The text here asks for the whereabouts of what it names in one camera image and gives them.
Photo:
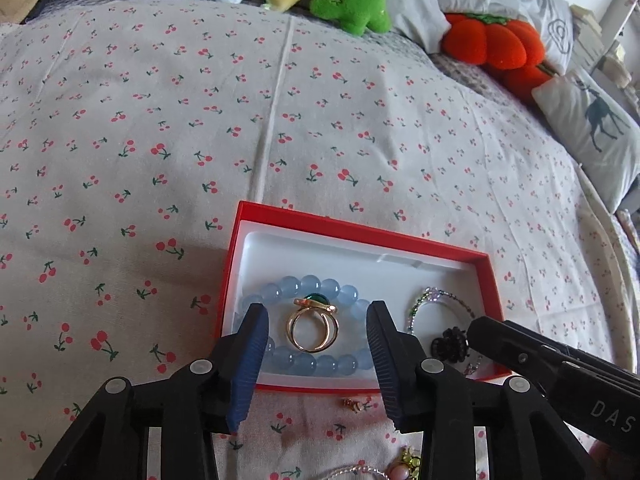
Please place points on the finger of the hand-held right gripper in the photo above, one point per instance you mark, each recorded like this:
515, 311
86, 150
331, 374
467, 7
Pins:
505, 342

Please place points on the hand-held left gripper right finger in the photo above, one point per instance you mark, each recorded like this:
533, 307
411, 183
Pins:
385, 370

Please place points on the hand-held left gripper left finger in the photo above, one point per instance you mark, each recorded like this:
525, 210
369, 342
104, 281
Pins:
247, 360

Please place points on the black flower ornament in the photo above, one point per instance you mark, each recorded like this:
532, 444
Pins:
450, 344

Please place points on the red jewelry box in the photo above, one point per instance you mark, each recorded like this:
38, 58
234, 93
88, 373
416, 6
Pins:
350, 245

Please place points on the small gold earring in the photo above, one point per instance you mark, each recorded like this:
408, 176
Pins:
354, 405

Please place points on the gold and green brooch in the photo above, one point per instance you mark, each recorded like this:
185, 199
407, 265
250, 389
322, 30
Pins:
411, 460

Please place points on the deer print pillow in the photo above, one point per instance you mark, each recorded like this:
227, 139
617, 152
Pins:
590, 125

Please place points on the cherry print bedsheet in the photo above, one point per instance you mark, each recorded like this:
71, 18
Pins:
150, 110

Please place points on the orange pumpkin plush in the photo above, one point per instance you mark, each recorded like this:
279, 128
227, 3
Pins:
495, 42

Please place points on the plain white pillow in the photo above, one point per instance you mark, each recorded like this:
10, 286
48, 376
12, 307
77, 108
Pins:
415, 5

